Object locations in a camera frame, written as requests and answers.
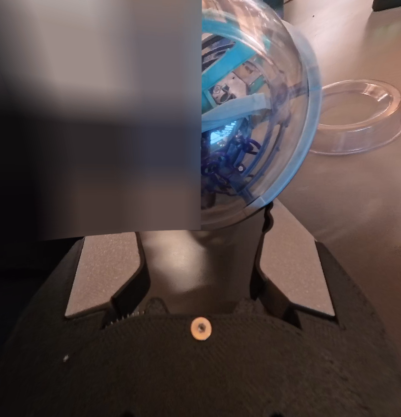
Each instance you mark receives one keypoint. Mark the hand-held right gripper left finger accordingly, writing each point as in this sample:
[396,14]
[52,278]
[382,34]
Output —
[96,273]

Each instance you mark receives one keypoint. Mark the clear plastic maze ball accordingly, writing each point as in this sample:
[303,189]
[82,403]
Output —
[252,114]

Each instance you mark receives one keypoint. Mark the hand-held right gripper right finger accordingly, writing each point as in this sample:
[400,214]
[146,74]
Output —
[295,267]

